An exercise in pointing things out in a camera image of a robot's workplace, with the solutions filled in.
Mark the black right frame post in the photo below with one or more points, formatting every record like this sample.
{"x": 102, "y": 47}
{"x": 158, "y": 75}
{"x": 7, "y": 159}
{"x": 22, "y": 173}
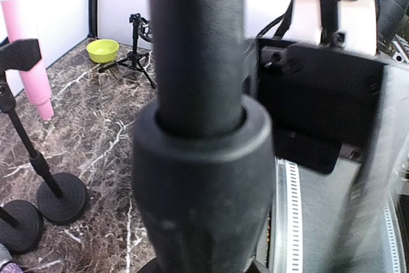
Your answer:
{"x": 93, "y": 18}

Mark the white slotted cable duct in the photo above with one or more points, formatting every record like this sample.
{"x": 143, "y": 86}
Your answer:
{"x": 289, "y": 219}

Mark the purple glitter microphone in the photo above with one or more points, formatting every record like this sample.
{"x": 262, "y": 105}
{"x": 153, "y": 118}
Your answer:
{"x": 7, "y": 263}

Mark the black tripod shock-mount stand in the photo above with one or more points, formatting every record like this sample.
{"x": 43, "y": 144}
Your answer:
{"x": 141, "y": 29}

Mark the lime green bowl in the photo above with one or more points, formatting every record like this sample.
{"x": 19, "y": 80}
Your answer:
{"x": 103, "y": 50}

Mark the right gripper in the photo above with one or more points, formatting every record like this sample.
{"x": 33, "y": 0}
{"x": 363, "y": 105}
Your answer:
{"x": 319, "y": 98}

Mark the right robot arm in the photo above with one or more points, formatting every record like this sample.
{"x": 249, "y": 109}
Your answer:
{"x": 390, "y": 129}

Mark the pink microphone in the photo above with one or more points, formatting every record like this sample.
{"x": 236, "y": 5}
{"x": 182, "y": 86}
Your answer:
{"x": 25, "y": 47}

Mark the black round-base stand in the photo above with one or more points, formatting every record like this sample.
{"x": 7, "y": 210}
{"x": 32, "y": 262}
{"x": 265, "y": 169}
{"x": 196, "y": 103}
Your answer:
{"x": 204, "y": 163}
{"x": 61, "y": 198}
{"x": 21, "y": 226}

